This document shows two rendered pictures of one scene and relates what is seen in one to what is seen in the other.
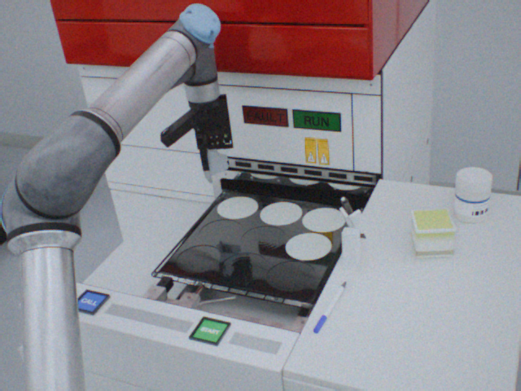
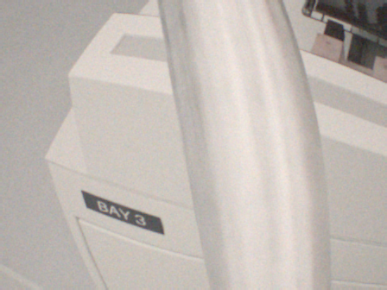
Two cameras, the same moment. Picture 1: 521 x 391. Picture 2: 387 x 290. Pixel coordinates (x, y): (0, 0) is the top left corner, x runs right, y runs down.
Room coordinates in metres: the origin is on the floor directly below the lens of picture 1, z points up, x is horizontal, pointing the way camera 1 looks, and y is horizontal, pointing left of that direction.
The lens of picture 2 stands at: (0.33, 0.36, 1.55)
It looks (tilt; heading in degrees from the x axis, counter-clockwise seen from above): 48 degrees down; 2
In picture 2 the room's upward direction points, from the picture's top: 8 degrees counter-clockwise
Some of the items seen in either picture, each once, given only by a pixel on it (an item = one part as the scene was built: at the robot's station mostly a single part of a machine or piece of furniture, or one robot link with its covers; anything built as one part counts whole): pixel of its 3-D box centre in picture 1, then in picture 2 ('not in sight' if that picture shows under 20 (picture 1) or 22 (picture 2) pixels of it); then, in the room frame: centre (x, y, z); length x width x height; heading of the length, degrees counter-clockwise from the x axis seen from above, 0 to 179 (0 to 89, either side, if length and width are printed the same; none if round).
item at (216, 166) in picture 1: (216, 167); not in sight; (1.30, 0.10, 1.03); 0.06 x 0.03 x 0.09; 92
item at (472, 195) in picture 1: (472, 195); not in sight; (1.08, -0.43, 1.01); 0.07 x 0.07 x 0.10
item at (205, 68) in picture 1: (195, 55); not in sight; (1.31, 0.10, 1.29); 0.09 x 0.08 x 0.11; 140
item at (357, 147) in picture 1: (224, 139); not in sight; (1.46, 0.08, 1.02); 0.82 x 0.03 x 0.40; 63
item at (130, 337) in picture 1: (156, 345); (363, 158); (0.88, 0.23, 0.89); 0.55 x 0.09 x 0.14; 63
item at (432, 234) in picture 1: (432, 233); not in sight; (0.98, -0.32, 1.00); 0.07 x 0.07 x 0.07; 83
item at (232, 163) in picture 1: (289, 169); not in sight; (1.37, -0.08, 0.96); 0.44 x 0.01 x 0.02; 63
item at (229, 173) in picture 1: (291, 192); not in sight; (1.37, -0.08, 0.89); 0.44 x 0.02 x 0.10; 63
